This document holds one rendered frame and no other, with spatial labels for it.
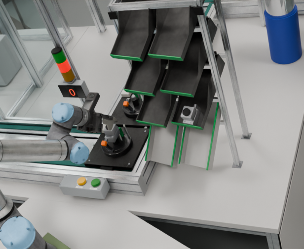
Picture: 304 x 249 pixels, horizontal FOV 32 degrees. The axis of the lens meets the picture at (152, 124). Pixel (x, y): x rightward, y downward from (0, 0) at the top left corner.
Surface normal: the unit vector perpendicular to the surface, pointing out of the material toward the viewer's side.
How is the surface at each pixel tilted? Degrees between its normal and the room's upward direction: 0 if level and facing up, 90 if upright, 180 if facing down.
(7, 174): 90
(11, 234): 6
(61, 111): 39
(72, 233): 0
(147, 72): 25
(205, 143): 45
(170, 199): 0
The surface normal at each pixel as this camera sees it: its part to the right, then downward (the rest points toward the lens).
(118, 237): -0.27, -0.72
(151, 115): -0.45, -0.37
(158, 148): -0.54, -0.04
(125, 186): -0.33, 0.69
